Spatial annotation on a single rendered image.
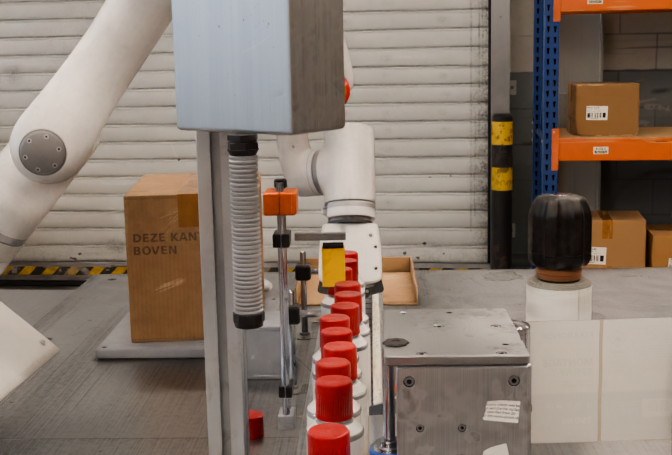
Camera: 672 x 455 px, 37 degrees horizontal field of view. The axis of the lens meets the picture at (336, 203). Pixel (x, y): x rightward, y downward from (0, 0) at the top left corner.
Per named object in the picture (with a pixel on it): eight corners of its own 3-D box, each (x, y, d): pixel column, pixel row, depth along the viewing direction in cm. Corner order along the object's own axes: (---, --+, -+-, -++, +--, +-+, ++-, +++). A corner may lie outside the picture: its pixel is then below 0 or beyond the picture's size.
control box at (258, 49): (292, 136, 103) (287, -55, 100) (175, 130, 113) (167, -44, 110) (351, 128, 111) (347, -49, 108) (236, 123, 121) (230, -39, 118)
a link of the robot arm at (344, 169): (310, 203, 164) (361, 197, 160) (310, 124, 166) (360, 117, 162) (334, 211, 171) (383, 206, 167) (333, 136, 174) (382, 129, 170)
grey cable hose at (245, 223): (263, 330, 108) (257, 135, 105) (230, 330, 108) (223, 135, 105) (266, 321, 112) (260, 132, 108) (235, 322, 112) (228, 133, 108)
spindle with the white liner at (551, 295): (597, 426, 131) (602, 199, 126) (528, 427, 131) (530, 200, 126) (583, 402, 140) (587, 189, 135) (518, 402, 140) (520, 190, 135)
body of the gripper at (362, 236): (317, 213, 161) (317, 283, 159) (381, 212, 161) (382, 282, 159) (320, 221, 169) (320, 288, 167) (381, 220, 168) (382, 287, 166)
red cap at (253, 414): (235, 437, 143) (234, 414, 142) (250, 429, 145) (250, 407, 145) (253, 442, 141) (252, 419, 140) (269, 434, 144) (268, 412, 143)
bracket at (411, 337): (530, 364, 76) (530, 352, 76) (383, 366, 76) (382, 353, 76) (505, 316, 89) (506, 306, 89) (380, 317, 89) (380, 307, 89)
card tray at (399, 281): (417, 304, 213) (417, 286, 212) (295, 306, 214) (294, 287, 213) (411, 272, 242) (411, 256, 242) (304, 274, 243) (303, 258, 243)
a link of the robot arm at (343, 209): (320, 200, 161) (320, 218, 161) (375, 199, 161) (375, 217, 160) (322, 209, 169) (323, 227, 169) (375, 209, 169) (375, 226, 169)
